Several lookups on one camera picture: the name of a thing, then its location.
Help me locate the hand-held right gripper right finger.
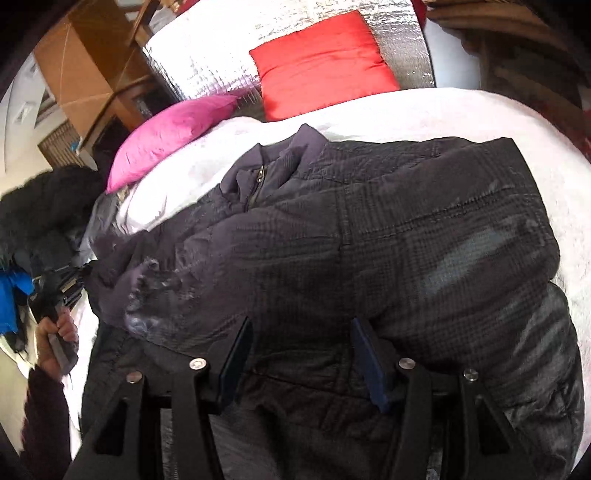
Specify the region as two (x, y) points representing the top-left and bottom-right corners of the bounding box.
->
(349, 318), (539, 480)

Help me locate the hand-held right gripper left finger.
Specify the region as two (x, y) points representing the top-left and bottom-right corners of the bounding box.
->
(62, 316), (254, 480)

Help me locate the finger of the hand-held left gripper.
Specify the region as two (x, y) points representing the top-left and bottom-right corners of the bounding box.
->
(62, 262), (93, 308)

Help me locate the dark checked padded jacket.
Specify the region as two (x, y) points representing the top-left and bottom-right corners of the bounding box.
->
(81, 124), (586, 480)

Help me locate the person's left hand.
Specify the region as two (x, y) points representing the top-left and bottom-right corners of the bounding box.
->
(36, 307), (80, 370)

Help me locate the blue garment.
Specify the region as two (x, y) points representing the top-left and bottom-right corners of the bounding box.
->
(0, 270), (35, 335)

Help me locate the grey cloth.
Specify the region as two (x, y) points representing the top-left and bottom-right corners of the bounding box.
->
(76, 191), (134, 266)

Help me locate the black fur-trimmed coat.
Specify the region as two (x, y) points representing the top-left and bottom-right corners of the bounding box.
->
(0, 165), (109, 278)

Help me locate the wicker basket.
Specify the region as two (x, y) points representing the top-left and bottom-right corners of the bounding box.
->
(37, 121), (88, 169)

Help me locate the pink pillow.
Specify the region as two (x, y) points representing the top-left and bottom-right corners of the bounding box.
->
(106, 95), (241, 195)

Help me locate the brown wooden cabinet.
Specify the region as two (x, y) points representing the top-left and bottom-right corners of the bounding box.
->
(33, 0), (185, 153)

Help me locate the white textured bedspread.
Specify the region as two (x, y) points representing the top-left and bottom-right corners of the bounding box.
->
(65, 88), (591, 457)

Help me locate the silver foil insulation sheet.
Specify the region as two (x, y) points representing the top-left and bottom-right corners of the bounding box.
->
(142, 0), (437, 123)

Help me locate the red pillow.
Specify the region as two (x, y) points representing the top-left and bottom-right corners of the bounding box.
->
(249, 10), (401, 122)

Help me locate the dark wicker furniture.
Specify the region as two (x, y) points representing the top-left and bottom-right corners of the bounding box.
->
(425, 0), (591, 162)

